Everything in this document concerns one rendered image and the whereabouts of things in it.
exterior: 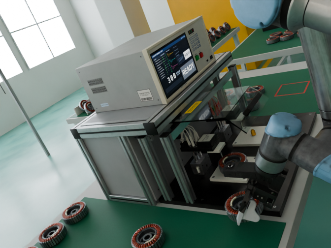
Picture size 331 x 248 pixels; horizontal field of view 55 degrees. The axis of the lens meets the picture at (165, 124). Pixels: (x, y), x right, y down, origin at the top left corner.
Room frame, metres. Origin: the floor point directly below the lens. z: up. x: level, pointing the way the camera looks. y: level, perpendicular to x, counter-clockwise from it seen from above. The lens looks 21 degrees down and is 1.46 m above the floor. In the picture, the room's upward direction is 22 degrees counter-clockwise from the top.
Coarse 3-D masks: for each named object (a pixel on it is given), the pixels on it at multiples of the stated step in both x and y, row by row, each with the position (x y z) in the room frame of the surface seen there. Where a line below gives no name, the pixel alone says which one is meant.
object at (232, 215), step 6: (240, 192) 0.83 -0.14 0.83; (234, 198) 0.81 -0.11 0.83; (240, 198) 0.81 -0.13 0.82; (252, 198) 0.78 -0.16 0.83; (228, 204) 0.80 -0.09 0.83; (234, 204) 0.81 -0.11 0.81; (240, 204) 0.79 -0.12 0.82; (258, 204) 0.75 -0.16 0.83; (228, 210) 0.77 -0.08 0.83; (234, 210) 0.76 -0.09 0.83; (258, 210) 0.74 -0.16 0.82; (228, 216) 0.78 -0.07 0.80; (234, 216) 0.75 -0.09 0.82; (240, 222) 0.74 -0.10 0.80
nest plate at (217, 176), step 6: (252, 156) 1.07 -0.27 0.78; (216, 168) 1.09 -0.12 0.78; (216, 174) 1.05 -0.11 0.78; (222, 174) 1.03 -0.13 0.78; (210, 180) 1.04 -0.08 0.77; (216, 180) 1.02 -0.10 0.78; (222, 180) 1.00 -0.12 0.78; (228, 180) 0.99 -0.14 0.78; (234, 180) 0.97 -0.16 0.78; (240, 180) 0.95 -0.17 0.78; (246, 180) 0.94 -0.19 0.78
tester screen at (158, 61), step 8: (176, 40) 1.21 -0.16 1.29; (184, 40) 1.25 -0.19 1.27; (168, 48) 1.16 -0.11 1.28; (176, 48) 1.20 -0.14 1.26; (184, 48) 1.24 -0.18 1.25; (152, 56) 1.08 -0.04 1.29; (160, 56) 1.11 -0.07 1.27; (168, 56) 1.15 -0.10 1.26; (176, 56) 1.18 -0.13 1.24; (160, 64) 1.10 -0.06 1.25; (168, 64) 1.13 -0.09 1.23; (176, 64) 1.17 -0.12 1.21; (160, 72) 1.09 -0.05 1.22; (168, 72) 1.12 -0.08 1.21; (176, 72) 1.16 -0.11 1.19; (184, 80) 1.18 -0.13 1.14; (176, 88) 1.13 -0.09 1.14
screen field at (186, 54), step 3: (186, 51) 1.24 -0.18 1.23; (189, 51) 1.25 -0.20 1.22; (183, 54) 1.22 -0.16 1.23; (186, 54) 1.23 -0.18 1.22; (189, 54) 1.25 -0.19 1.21; (177, 57) 1.19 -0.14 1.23; (180, 57) 1.20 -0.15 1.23; (183, 57) 1.21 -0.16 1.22; (186, 57) 1.23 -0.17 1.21; (177, 60) 1.18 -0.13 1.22; (180, 60) 1.19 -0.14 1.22; (183, 60) 1.21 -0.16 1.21; (180, 63) 1.19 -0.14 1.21
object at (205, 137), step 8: (208, 136) 1.10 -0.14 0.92; (216, 136) 1.09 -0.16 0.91; (200, 144) 1.08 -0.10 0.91; (208, 144) 1.06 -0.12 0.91; (216, 144) 1.08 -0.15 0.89; (224, 144) 1.08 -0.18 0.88; (192, 152) 1.12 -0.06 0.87; (200, 152) 1.15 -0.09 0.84; (208, 152) 1.07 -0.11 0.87; (216, 152) 1.05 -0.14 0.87
